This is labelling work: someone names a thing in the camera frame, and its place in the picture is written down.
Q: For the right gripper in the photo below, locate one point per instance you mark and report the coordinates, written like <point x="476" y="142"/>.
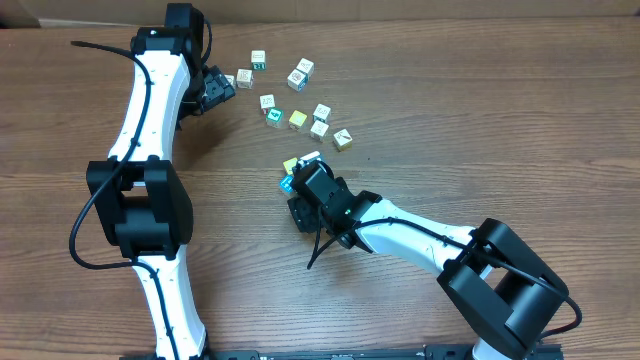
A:
<point x="304" y="214"/>

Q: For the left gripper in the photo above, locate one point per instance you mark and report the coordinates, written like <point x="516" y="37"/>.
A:
<point x="218" y="86"/>

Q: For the blue symbol block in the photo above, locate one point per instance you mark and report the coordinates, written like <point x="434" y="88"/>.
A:
<point x="285" y="185"/>

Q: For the yellow block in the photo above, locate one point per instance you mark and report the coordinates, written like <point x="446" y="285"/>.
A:
<point x="289" y="165"/>
<point x="297" y="120"/>

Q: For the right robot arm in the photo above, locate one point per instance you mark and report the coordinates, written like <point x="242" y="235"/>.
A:
<point x="505" y="292"/>

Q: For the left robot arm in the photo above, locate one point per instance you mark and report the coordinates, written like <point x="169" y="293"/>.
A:
<point x="142" y="205"/>

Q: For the wooden block bird picture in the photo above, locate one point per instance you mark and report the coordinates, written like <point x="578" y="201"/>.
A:
<point x="231" y="80"/>

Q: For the wooden block red letter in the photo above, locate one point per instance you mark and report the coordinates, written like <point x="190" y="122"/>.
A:
<point x="245" y="79"/>

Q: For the block with green side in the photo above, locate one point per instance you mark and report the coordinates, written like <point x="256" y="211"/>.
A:
<point x="258" y="60"/>

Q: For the wooden block faint drawing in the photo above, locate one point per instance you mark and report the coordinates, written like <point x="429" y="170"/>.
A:
<point x="267" y="102"/>

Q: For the green number four block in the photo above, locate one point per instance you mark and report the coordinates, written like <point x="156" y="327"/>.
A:
<point x="274" y="117"/>

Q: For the block with red mark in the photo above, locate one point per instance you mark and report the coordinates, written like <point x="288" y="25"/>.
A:
<point x="342" y="139"/>

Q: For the wooden block round picture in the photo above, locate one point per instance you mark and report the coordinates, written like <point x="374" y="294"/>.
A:
<point x="297" y="80"/>

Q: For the pale wooden block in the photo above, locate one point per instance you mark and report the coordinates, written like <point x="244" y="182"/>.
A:
<point x="319" y="130"/>

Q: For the yellow top block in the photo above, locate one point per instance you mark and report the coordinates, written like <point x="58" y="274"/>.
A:
<point x="297" y="120"/>

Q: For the top right wooden block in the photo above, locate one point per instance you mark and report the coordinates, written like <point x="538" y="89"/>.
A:
<point x="306" y="66"/>

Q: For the wooden block green seven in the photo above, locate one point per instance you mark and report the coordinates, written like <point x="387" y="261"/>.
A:
<point x="322" y="113"/>

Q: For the cardboard backdrop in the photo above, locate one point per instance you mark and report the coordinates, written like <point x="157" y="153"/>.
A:
<point x="35" y="13"/>

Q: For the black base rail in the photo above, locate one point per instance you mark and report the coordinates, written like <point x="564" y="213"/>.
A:
<point x="429" y="352"/>

